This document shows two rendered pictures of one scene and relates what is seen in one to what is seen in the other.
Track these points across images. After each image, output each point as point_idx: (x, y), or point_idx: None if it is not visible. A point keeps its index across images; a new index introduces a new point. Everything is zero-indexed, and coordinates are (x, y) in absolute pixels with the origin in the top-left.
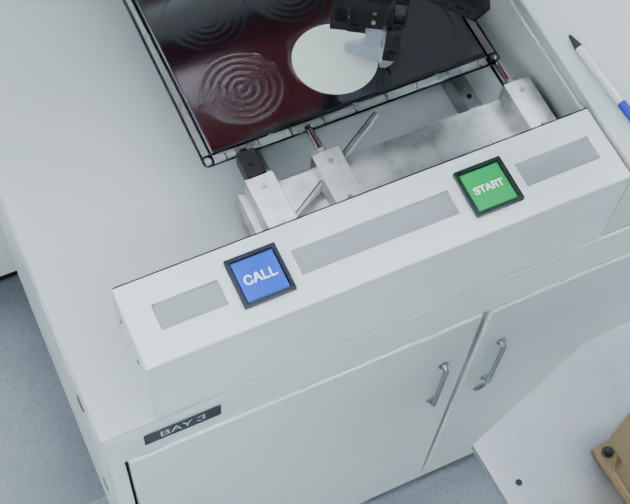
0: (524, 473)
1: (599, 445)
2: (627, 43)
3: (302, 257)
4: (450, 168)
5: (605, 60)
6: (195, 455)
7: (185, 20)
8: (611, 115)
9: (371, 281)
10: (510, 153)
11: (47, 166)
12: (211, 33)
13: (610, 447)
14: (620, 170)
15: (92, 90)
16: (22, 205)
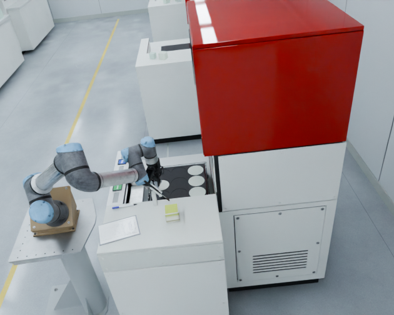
0: (83, 202)
1: (79, 210)
2: (131, 212)
3: (122, 167)
4: (124, 184)
5: (129, 208)
6: None
7: (179, 169)
8: (118, 205)
9: None
10: (121, 192)
11: (169, 162)
12: (175, 172)
13: (77, 210)
14: (108, 204)
15: None
16: (164, 159)
